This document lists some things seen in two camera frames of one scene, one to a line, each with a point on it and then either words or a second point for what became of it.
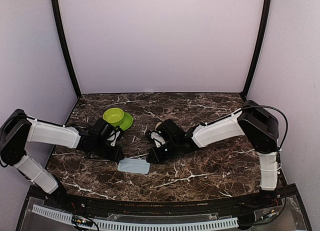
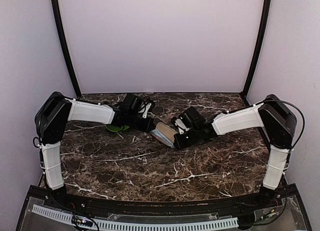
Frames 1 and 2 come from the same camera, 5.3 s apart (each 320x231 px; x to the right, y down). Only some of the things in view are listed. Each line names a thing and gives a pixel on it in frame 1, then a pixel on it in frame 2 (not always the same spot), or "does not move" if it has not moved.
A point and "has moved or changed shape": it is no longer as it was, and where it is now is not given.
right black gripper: (158, 158) -> (179, 144)
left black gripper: (115, 156) -> (146, 128)
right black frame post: (254, 63) does not move
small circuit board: (82, 220) does not move
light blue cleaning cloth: (137, 166) has moved or changed shape
